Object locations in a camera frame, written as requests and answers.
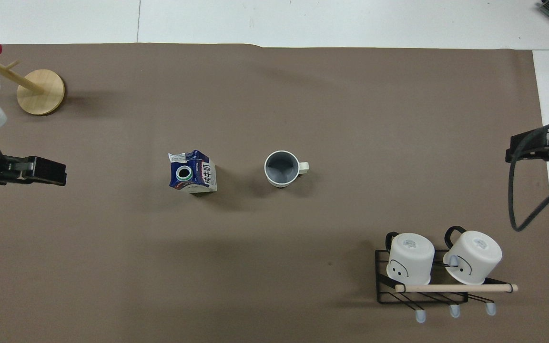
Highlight white cup grey inside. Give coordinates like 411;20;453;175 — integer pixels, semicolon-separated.
264;151;310;188

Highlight blue white milk carton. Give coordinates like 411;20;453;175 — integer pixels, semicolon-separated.
168;150;218;194

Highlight wooden cup tree stand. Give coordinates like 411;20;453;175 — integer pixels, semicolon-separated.
0;52;66;116

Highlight white cup black handle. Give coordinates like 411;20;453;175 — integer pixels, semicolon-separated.
385;232;436;286
443;225;503;286

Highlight black wire cup rack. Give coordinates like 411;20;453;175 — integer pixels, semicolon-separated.
375;248;519;324

